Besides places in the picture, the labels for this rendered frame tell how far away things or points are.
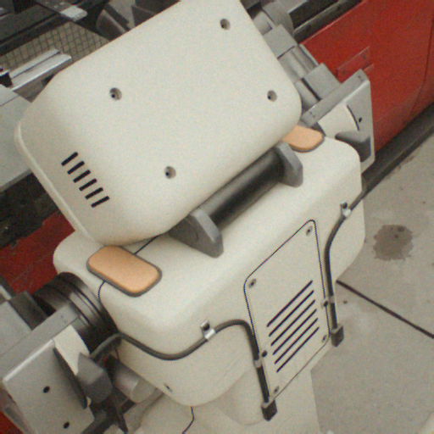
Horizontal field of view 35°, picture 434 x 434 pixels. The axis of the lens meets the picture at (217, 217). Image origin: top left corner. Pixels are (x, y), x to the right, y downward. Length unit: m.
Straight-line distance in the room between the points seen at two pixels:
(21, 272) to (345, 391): 0.96
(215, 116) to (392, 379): 1.49
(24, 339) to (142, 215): 0.14
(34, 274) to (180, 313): 0.88
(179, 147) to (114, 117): 0.06
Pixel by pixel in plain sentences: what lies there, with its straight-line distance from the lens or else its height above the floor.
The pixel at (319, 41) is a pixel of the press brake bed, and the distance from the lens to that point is 1.81.
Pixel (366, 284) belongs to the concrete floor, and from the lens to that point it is 2.17.
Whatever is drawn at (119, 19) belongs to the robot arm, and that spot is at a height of 1.21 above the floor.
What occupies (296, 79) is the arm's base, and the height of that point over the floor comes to 1.23.
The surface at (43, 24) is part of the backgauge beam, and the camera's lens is 1.68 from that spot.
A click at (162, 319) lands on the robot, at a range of 0.55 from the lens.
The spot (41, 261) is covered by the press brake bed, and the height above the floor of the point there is 0.68.
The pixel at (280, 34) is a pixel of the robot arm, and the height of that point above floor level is 1.26.
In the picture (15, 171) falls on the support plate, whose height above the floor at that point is 1.00.
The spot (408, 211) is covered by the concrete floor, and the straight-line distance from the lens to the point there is 2.41.
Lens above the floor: 1.67
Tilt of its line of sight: 44 degrees down
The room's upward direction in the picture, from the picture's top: 7 degrees counter-clockwise
